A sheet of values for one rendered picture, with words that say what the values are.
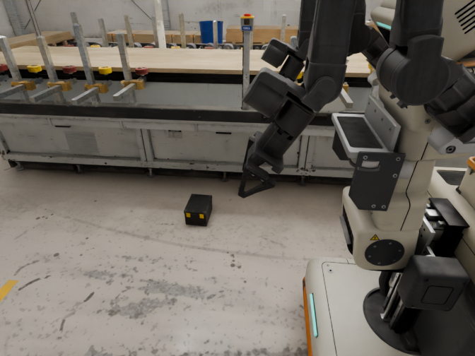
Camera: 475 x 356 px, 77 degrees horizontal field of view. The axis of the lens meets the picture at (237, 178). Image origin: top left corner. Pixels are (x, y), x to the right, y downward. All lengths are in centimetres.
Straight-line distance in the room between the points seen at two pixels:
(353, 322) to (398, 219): 57
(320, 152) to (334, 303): 130
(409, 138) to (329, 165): 167
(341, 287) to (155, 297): 92
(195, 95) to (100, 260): 123
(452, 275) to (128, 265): 154
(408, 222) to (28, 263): 196
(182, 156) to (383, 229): 185
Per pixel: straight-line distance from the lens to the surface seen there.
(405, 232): 92
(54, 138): 287
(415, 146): 81
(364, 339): 131
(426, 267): 93
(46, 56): 229
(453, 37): 72
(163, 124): 212
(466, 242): 104
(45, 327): 182
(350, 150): 72
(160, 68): 217
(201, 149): 238
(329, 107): 195
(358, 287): 144
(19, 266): 219
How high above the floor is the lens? 135
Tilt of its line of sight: 33 degrees down
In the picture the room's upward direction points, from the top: straight up
